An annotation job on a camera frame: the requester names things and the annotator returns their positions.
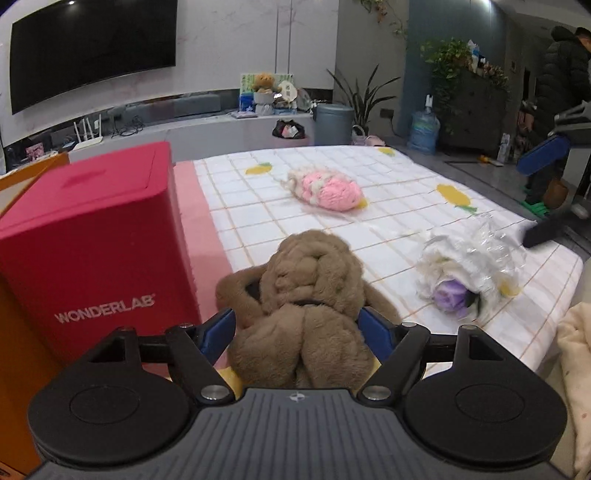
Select white router with antennas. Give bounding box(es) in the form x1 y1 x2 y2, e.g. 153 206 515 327
71 117 105 151

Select black cables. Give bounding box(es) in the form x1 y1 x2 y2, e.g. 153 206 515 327
110 115 144 138

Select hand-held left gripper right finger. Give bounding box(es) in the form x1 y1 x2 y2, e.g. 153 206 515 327
356 306 506 402

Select long leaf floor plant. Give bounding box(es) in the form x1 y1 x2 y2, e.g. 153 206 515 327
327 65 402 145

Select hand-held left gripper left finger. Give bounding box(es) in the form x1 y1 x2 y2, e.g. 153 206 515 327
92 308 236 403

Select cream patterned cloth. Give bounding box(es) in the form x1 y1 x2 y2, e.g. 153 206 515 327
556 302 591 467

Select hanging vine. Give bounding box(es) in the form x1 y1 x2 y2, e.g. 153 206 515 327
360 0 409 38

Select pink bucket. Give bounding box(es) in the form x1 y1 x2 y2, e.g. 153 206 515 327
272 119 305 139

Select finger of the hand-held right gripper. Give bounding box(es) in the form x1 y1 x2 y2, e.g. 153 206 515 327
516 102 591 176
523 215 591 248

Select grey trash bin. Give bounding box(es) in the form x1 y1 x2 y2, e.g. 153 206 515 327
314 103 354 147

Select red cardboard box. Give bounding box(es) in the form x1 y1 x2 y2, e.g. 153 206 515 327
0 141 204 365

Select black wall television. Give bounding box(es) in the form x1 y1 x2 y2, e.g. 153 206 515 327
9 0 178 115

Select teddy bear on shelf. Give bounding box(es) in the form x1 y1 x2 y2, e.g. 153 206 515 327
239 71 296 116

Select marble television console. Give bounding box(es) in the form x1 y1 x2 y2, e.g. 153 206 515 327
0 111 319 174

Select white checkered lemon tablecloth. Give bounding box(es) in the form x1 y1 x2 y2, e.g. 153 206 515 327
193 145 583 384

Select blue water jug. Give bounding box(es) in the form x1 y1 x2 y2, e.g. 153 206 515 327
407 93 440 155

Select brown plush toy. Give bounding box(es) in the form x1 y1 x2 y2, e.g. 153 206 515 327
216 228 382 391

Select green object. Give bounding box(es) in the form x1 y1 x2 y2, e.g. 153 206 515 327
522 198 552 217

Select plastic flower bouquet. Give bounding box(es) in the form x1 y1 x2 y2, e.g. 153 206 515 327
414 217 527 319

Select orange cardboard box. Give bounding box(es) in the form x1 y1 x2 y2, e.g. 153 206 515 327
0 151 70 476

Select dark cabinet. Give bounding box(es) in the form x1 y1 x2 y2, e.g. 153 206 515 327
441 69 511 155

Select green trailing plant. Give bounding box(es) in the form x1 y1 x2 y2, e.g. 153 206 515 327
420 39 476 84

